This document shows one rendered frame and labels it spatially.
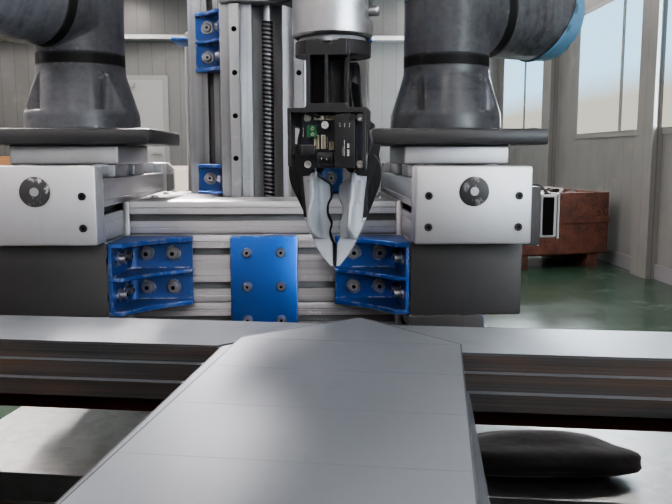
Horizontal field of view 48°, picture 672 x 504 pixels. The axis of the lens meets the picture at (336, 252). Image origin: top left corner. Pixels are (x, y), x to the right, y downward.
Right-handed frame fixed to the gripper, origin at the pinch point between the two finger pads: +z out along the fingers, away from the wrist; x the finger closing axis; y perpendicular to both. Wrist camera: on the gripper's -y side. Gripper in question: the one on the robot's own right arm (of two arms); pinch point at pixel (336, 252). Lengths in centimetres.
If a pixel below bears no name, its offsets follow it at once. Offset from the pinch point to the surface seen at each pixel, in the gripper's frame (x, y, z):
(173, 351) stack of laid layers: -11.0, 17.6, 5.9
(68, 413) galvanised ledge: -35.8, -13.6, 22.9
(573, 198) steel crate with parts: 140, -618, 29
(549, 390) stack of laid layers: 18.2, 18.2, 7.9
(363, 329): 3.7, 11.1, 5.3
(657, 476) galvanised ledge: 32.7, -2.5, 23.0
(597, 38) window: 174, -709, -122
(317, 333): -0.1, 13.0, 5.3
